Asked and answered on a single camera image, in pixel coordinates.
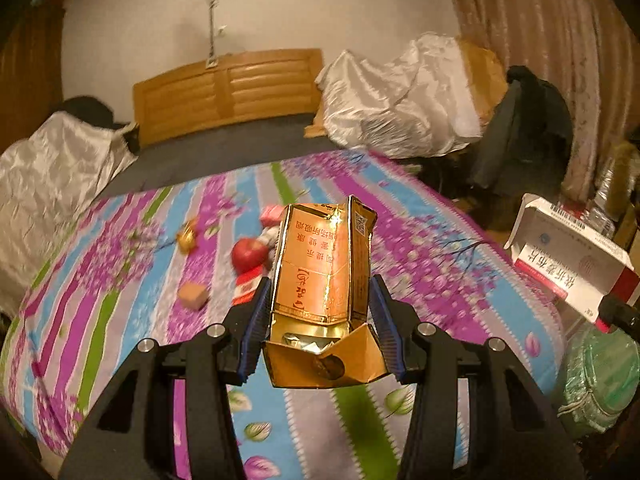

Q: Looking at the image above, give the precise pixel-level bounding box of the orange gold carton box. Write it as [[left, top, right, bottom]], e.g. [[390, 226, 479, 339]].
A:
[[264, 195, 387, 389]]

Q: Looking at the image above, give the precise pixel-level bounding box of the white red medicine box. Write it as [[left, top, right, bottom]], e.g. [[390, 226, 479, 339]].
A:
[[504, 193, 639, 333]]

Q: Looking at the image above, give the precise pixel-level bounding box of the green bagged trash bin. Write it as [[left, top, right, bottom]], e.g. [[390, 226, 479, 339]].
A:
[[551, 322, 639, 441]]

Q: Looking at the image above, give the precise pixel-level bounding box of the small tan cube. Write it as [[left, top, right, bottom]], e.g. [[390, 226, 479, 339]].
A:
[[178, 282, 209, 311]]

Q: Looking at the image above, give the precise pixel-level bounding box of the colourful floral striped bedspread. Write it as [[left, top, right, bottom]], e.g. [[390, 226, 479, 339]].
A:
[[1, 150, 566, 479]]

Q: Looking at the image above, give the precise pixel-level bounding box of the red white cigarette pack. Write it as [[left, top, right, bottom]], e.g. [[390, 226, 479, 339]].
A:
[[231, 266, 269, 306]]

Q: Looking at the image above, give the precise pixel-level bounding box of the golden ornament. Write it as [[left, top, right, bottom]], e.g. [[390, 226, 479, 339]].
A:
[[175, 217, 198, 255]]

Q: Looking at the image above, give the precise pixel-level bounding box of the red apple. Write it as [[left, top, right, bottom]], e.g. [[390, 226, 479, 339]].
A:
[[231, 237, 269, 274]]

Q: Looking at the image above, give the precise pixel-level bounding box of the pink red small box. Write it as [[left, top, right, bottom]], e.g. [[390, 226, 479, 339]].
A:
[[259, 204, 288, 229]]

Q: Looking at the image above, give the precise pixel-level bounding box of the white satin cover left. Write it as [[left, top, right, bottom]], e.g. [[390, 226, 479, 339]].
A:
[[0, 112, 137, 318]]

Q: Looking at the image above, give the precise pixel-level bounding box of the white satin cover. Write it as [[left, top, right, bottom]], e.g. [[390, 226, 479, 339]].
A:
[[0, 112, 137, 318], [316, 32, 483, 159]]

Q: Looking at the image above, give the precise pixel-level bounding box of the dark jacket on chair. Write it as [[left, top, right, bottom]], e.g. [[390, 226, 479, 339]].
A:
[[470, 65, 574, 200]]

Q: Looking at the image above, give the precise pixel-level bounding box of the white satin cover right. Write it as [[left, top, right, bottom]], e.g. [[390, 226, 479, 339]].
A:
[[316, 32, 483, 159]]

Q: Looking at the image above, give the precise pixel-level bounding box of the wooden slatted headboard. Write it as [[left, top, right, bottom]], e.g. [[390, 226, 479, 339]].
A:
[[132, 48, 323, 148]]

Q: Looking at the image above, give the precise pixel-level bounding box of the pink patterned curtain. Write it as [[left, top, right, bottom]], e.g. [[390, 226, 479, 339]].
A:
[[454, 0, 639, 202]]

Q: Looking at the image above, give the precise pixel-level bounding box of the dark wooden wardrobe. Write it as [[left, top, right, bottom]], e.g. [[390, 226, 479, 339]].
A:
[[0, 0, 65, 150]]

